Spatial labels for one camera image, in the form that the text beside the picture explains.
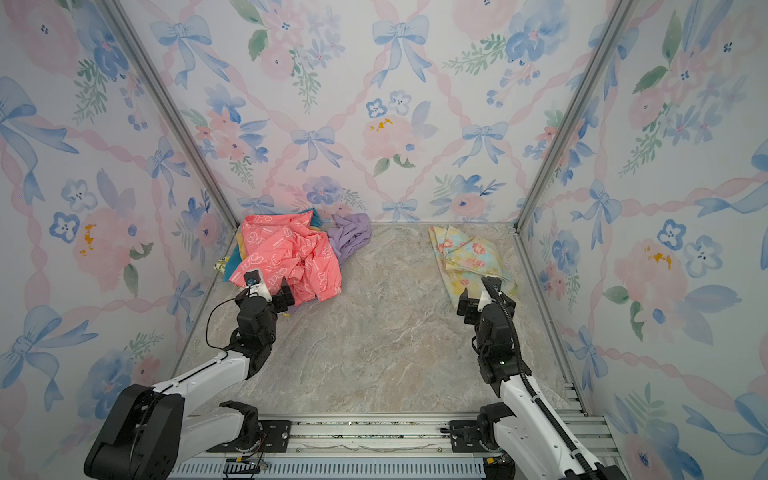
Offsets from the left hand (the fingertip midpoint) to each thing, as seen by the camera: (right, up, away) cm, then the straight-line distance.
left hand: (269, 279), depth 85 cm
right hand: (+60, -3, -3) cm, 60 cm away
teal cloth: (-19, +7, +20) cm, 29 cm away
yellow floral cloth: (+60, +5, +18) cm, 63 cm away
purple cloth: (+21, +15, +26) cm, 37 cm away
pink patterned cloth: (+1, +10, +10) cm, 15 cm away
